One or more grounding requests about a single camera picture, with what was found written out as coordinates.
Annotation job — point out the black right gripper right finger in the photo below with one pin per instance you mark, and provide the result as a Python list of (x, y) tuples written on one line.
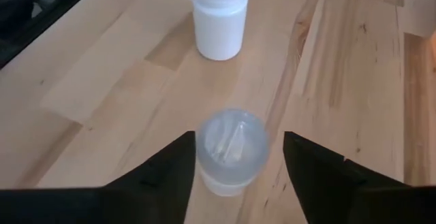
[(327, 183)]

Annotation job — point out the white opaque pill bottle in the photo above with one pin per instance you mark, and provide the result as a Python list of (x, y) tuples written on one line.
[(219, 26)]

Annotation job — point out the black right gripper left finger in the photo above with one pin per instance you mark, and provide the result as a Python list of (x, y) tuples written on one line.
[(150, 190)]

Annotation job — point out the clear frosted pill bottle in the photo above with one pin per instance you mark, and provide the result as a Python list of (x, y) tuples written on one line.
[(231, 145)]

